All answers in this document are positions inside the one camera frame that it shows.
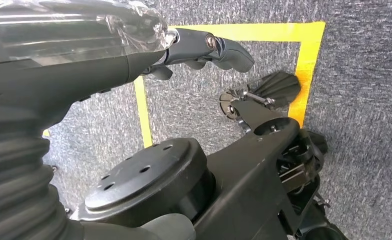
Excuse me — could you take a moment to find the black robot left foot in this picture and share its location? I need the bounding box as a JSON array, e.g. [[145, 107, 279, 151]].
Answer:
[[219, 70, 302, 121]]

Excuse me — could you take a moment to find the black robot left leg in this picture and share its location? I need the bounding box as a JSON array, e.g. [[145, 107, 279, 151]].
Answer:
[[78, 99, 349, 240]]

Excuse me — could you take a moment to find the yellow floor tape outline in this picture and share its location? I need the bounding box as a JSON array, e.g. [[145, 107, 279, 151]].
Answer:
[[133, 21, 326, 149]]

